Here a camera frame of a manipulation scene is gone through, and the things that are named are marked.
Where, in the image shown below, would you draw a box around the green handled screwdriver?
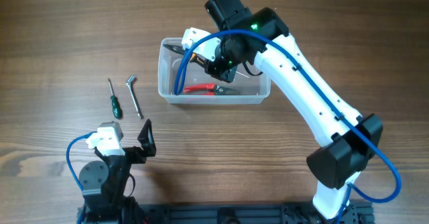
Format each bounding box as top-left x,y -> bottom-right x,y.
108,78 -> 123,119

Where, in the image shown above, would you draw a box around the red handled snips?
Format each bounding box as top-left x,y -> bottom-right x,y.
183,83 -> 240,96

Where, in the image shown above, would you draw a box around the silver socket wrench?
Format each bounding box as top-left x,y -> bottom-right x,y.
125,75 -> 143,119

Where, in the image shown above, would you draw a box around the black red screwdriver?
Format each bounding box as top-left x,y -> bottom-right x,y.
236,71 -> 250,78

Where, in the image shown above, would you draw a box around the orange black pliers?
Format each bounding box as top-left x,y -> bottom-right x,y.
163,44 -> 206,67

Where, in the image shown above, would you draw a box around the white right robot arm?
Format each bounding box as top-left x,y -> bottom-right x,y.
204,0 -> 383,219

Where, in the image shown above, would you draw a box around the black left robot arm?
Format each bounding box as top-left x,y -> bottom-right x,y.
77,120 -> 156,224

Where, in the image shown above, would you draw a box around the clear plastic container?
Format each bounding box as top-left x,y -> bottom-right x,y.
158,38 -> 271,105

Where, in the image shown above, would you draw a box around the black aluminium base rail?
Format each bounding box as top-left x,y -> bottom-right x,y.
76,201 -> 375,224

